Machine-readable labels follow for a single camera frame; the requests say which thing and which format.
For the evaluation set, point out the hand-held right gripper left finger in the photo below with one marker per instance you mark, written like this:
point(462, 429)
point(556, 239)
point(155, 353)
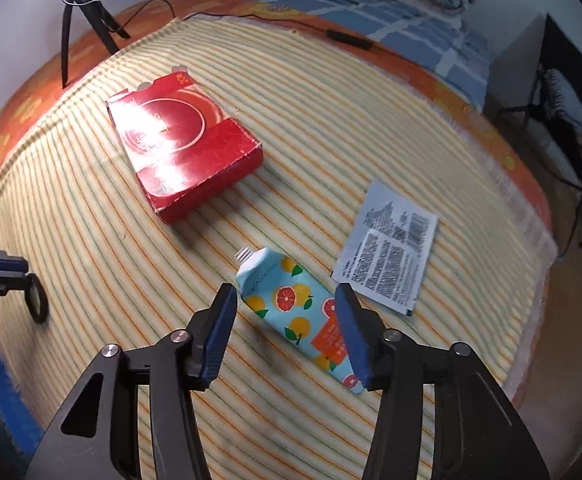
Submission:
point(221, 330)

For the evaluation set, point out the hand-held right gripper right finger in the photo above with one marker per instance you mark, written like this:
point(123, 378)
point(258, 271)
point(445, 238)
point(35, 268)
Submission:
point(353, 340)

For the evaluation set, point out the fruit print tube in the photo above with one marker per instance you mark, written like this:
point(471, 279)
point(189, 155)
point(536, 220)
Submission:
point(291, 310)

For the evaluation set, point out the blue plastic basket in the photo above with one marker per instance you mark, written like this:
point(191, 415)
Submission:
point(6, 390)

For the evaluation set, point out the grey printed sachet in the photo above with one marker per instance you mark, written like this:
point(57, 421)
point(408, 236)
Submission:
point(386, 255)

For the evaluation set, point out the red cardboard box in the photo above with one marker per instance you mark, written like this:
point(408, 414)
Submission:
point(181, 140)

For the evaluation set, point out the yellow striped blanket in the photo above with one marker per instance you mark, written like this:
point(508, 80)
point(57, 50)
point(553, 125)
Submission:
point(296, 135)

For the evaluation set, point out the black tripod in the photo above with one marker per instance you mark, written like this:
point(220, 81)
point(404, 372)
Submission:
point(78, 0)

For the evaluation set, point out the blue checked bed sheet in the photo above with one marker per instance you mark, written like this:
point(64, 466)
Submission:
point(396, 30)

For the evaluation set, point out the striped cloth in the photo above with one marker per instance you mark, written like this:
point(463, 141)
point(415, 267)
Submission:
point(568, 105)

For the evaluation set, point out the black folding chair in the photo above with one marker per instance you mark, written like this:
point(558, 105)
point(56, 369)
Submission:
point(571, 60)

